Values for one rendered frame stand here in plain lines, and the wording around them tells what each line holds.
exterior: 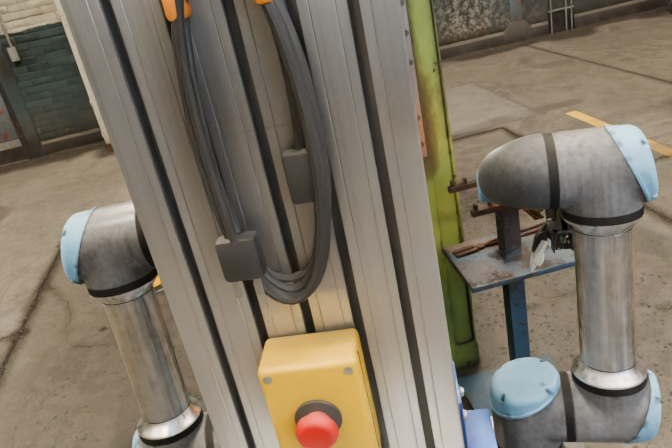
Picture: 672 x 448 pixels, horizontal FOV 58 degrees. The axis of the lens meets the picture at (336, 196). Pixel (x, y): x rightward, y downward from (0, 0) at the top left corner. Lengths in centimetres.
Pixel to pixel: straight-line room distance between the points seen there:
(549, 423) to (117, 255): 75
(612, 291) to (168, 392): 75
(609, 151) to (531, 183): 11
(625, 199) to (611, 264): 11
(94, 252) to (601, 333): 80
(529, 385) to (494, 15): 774
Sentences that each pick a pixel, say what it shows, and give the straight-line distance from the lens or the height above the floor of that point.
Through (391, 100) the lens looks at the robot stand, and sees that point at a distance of 47.
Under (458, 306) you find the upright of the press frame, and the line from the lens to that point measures 257.
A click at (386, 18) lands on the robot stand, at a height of 173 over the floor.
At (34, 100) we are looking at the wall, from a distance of 819.
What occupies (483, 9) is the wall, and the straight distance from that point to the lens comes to 857.
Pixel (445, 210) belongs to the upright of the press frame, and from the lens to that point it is 235.
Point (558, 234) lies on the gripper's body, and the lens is 148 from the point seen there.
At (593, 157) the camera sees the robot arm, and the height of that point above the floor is 144.
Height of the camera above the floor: 179
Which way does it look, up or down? 23 degrees down
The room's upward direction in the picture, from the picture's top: 12 degrees counter-clockwise
